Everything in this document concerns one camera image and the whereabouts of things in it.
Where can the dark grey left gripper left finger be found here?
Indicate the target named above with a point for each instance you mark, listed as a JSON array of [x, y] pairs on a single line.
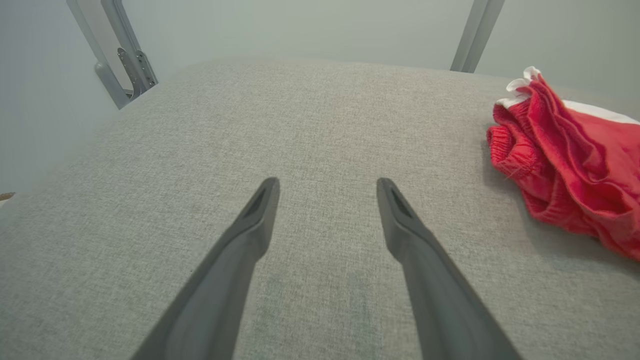
[[215, 300]]

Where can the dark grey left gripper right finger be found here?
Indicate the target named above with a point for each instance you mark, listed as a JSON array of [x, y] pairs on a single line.
[[440, 300]]

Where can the red white shirt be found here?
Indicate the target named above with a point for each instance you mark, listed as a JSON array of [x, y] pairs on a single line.
[[575, 165]]

